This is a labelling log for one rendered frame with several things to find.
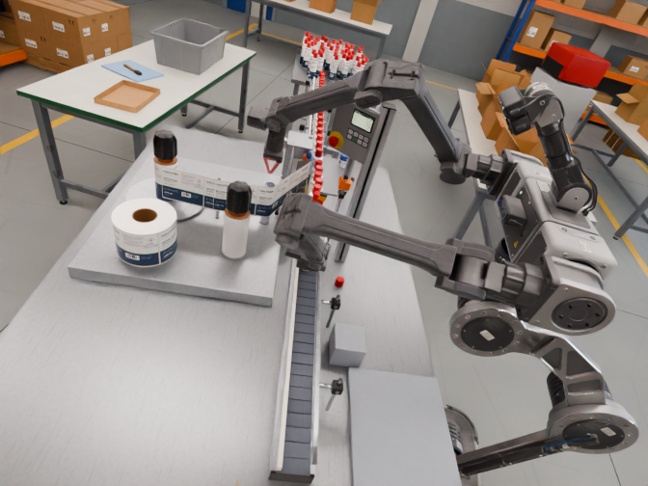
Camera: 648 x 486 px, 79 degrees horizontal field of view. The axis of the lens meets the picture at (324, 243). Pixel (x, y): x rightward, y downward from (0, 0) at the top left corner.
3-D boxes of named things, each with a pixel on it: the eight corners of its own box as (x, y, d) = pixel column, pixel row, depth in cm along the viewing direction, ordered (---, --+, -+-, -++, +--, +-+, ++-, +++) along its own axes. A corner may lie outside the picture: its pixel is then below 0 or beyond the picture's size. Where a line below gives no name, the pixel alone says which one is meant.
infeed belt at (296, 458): (305, 159, 224) (306, 152, 222) (318, 162, 225) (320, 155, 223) (274, 478, 98) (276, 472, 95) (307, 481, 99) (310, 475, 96)
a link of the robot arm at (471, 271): (507, 294, 75) (514, 267, 76) (456, 279, 75) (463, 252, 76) (487, 296, 84) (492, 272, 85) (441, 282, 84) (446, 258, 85)
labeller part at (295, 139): (288, 131, 179) (289, 129, 178) (312, 136, 180) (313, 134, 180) (286, 145, 168) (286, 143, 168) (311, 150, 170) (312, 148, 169)
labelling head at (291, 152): (280, 178, 195) (287, 130, 179) (306, 183, 196) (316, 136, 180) (277, 194, 184) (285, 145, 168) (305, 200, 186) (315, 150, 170)
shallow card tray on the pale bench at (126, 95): (123, 85, 255) (122, 79, 253) (160, 94, 257) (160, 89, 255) (94, 103, 229) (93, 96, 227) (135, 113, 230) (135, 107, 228)
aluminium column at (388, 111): (334, 254, 169) (381, 101, 127) (343, 255, 170) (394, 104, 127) (334, 260, 166) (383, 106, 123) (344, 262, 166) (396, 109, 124)
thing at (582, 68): (507, 121, 641) (551, 40, 565) (541, 127, 649) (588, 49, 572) (524, 139, 588) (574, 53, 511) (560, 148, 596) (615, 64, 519)
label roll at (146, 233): (153, 275, 133) (151, 242, 124) (102, 253, 135) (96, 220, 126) (188, 241, 148) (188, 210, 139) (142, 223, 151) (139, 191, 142)
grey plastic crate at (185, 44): (183, 45, 337) (183, 16, 324) (229, 58, 338) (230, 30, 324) (148, 64, 291) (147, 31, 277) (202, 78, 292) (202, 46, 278)
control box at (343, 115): (340, 139, 149) (353, 89, 138) (378, 158, 144) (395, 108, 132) (325, 146, 142) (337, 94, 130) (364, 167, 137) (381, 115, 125)
